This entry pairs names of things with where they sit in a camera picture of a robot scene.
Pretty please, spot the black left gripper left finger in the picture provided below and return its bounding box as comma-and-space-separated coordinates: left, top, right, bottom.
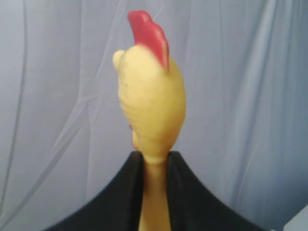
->
47, 151, 143, 231

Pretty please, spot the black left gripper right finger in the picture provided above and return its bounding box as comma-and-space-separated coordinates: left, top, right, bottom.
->
167, 152, 261, 231

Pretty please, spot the detached yellow chicken head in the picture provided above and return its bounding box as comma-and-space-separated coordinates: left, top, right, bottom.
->
113, 10, 186, 231

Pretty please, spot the blue backdrop cloth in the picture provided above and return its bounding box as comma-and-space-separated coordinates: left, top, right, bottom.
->
0, 0, 308, 231

